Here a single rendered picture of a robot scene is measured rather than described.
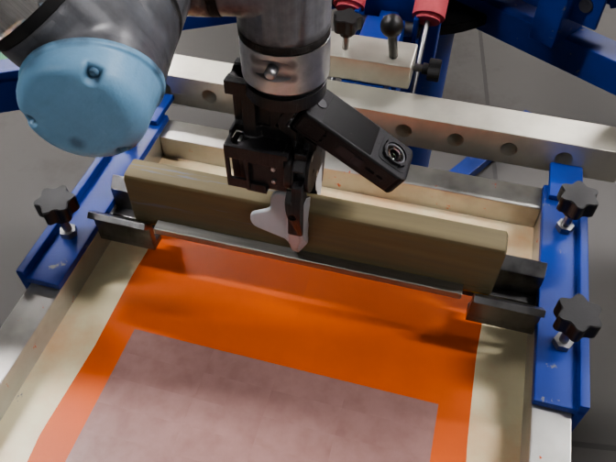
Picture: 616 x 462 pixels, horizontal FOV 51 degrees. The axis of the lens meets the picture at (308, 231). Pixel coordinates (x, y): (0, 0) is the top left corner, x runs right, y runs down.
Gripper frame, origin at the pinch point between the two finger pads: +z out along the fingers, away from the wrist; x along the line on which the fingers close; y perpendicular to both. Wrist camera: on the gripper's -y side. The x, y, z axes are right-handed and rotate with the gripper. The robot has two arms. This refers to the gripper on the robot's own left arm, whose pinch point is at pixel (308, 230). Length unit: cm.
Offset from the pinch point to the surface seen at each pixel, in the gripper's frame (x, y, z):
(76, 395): 21.0, 19.1, 8.6
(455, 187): -16.0, -15.0, 4.9
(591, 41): -65, -34, 11
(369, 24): -41.7, 1.8, -0.2
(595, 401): -49, -66, 104
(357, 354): 8.6, -8.0, 8.4
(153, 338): 12.7, 14.2, 8.5
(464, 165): -124, -22, 98
